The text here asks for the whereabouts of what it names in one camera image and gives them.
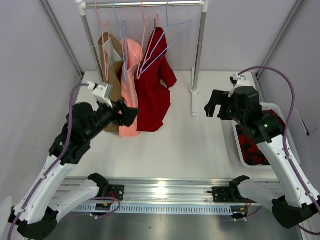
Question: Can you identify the blue wire hanger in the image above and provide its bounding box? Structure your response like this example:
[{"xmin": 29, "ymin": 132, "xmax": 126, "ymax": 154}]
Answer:
[
  {"xmin": 112, "ymin": 0, "xmax": 128, "ymax": 82},
  {"xmin": 139, "ymin": 0, "xmax": 192, "ymax": 74}
]

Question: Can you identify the white slotted cable duct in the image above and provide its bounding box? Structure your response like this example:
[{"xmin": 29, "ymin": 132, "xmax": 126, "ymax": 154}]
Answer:
[{"xmin": 72, "ymin": 202, "xmax": 233, "ymax": 216}]

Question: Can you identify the brown garment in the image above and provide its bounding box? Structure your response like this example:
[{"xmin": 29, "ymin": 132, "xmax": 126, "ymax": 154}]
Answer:
[{"xmin": 97, "ymin": 32, "xmax": 126, "ymax": 137}]

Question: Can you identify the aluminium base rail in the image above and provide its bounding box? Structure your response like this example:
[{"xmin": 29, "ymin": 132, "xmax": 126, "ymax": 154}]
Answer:
[{"xmin": 62, "ymin": 178, "xmax": 306, "ymax": 207}]

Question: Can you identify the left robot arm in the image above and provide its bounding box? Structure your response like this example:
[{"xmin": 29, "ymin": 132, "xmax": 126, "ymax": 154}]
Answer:
[{"xmin": 8, "ymin": 100, "xmax": 140, "ymax": 240}]

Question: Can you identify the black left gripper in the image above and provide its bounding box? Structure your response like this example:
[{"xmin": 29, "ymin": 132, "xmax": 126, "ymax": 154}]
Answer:
[{"xmin": 84, "ymin": 97, "xmax": 140, "ymax": 142}]

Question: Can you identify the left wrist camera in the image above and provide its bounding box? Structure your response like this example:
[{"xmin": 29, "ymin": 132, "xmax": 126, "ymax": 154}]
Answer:
[{"xmin": 87, "ymin": 81, "xmax": 113, "ymax": 109}]

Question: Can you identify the red skirt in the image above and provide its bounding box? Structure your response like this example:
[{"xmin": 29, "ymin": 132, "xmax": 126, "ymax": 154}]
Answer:
[{"xmin": 135, "ymin": 27, "xmax": 177, "ymax": 132}]

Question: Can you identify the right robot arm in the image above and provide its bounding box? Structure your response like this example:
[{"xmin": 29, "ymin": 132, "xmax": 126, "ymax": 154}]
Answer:
[{"xmin": 204, "ymin": 86, "xmax": 320, "ymax": 229}]

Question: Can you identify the salmon pink garment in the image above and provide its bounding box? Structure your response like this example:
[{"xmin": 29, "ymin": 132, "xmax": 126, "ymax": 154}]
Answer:
[{"xmin": 118, "ymin": 38, "xmax": 144, "ymax": 139}]

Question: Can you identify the red plaid shirt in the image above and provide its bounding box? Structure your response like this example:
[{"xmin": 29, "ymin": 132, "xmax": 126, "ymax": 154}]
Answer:
[{"xmin": 229, "ymin": 108, "xmax": 270, "ymax": 166}]

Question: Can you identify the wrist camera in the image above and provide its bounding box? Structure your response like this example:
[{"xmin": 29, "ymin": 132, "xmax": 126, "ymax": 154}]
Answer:
[
  {"xmin": 229, "ymin": 72, "xmax": 251, "ymax": 90},
  {"xmin": 87, "ymin": 81, "xmax": 113, "ymax": 109}
]

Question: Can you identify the blue wire hanger right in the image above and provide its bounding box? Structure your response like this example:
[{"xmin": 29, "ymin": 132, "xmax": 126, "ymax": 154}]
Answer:
[{"xmin": 139, "ymin": 0, "xmax": 192, "ymax": 74}]

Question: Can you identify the white laundry basket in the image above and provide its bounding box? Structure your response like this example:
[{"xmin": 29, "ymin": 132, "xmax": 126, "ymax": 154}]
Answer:
[{"xmin": 231, "ymin": 102, "xmax": 301, "ymax": 171}]

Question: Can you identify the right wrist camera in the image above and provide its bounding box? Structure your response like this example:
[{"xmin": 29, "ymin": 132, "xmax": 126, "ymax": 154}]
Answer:
[{"xmin": 229, "ymin": 72, "xmax": 251, "ymax": 90}]

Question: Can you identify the metal clothes rack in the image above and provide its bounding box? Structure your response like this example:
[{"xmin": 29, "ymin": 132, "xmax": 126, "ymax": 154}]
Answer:
[{"xmin": 75, "ymin": 0, "xmax": 209, "ymax": 117}]

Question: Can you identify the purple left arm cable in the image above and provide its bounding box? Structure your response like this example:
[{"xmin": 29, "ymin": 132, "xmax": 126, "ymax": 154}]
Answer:
[{"xmin": 6, "ymin": 83, "xmax": 121, "ymax": 240}]

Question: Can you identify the blue wire hanger left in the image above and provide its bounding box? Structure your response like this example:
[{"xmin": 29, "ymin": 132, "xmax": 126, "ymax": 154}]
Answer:
[{"xmin": 112, "ymin": 0, "xmax": 128, "ymax": 82}]

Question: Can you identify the pink wire hanger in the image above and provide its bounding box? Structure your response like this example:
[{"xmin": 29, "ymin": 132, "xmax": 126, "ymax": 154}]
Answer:
[
  {"xmin": 94, "ymin": 1, "xmax": 111, "ymax": 83},
  {"xmin": 136, "ymin": 0, "xmax": 159, "ymax": 80}
]

